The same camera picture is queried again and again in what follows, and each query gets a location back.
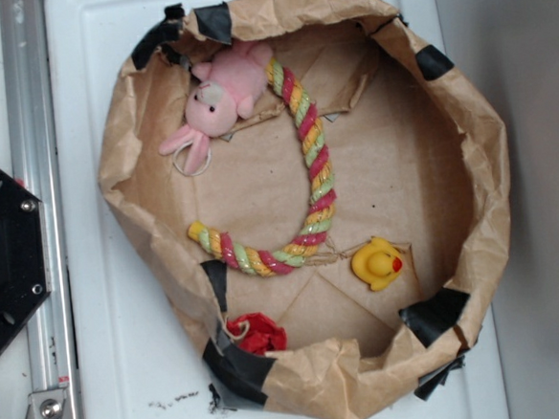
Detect multicolour twisted rope toy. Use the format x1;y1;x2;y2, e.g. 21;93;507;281
187;58;336;277

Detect red crumpled plastic toy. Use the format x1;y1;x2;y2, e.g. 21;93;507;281
226;313;288;356

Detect brown paper bag enclosure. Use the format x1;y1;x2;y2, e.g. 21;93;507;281
99;0;510;419

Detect pink plush bunny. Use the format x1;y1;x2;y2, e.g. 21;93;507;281
159;41;274;177

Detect aluminium extrusion rail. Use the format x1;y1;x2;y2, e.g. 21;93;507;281
0;0;84;419

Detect yellow rubber duck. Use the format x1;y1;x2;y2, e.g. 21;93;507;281
351;236;403;292

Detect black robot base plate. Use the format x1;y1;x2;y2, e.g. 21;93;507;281
0;169;50;356

